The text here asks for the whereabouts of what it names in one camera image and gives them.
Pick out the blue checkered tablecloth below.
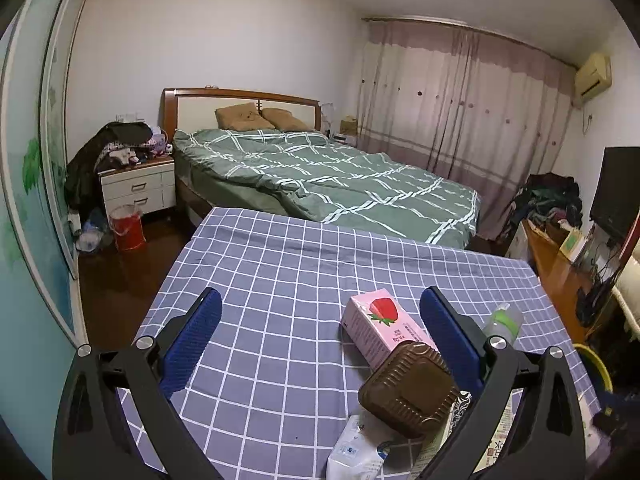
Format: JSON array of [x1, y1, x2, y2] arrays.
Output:
[[139, 208, 599, 479]]

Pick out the beige air conditioner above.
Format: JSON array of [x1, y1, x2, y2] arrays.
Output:
[[573, 52, 612, 108]]

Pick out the wooden bed headboard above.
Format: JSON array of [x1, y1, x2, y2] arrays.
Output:
[[160, 86, 322, 142]]

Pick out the cream puffer jacket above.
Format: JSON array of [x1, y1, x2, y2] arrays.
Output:
[[612, 255, 640, 339]]

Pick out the pink striped curtain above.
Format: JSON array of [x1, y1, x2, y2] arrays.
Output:
[[356, 21, 576, 238]]

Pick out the black television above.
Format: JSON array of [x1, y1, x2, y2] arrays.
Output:
[[589, 146, 640, 243]]

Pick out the yellow rimmed trash bin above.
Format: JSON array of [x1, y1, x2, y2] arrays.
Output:
[[574, 342, 613, 399]]

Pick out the right brown pillow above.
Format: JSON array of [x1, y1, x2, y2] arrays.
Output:
[[260, 107, 312, 132]]

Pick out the red bucket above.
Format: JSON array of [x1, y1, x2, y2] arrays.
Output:
[[108, 204, 145, 252]]

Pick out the pink strawberry milk carton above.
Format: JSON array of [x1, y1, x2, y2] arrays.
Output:
[[341, 289, 437, 370]]

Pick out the white tissue pack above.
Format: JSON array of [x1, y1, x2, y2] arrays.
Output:
[[326, 411, 397, 480]]

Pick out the sliding wardrobe door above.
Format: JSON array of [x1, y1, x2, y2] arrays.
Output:
[[0, 0, 97, 351]]

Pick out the tissue box on far nightstand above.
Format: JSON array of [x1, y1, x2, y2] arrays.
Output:
[[340, 116, 358, 136]]

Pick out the wooden desk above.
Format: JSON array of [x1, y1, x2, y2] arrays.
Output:
[[521, 220, 591, 344]]

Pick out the left brown pillow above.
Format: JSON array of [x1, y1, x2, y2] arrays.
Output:
[[215, 103, 275, 132]]

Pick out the green plaid duvet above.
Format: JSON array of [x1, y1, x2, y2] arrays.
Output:
[[174, 129, 480, 249]]

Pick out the clear bottle green cap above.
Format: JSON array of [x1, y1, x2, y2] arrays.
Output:
[[483, 304, 524, 346]]

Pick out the brown plastic food tray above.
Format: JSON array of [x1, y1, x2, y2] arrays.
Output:
[[358, 341, 459, 439]]

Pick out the white bedside cabinet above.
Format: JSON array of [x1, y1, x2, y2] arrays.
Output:
[[99, 156, 177, 216]]

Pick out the plastic bags on floor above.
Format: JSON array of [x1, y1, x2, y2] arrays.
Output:
[[75, 209, 113, 254]]

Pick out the brown pillow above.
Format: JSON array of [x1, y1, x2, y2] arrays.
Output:
[[260, 107, 312, 132], [215, 103, 275, 132]]

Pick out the dark clothes pile on cabinet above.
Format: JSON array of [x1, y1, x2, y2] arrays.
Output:
[[64, 122, 169, 221]]

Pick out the clothes pile on desk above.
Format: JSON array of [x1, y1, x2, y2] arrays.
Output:
[[501, 172, 582, 238]]

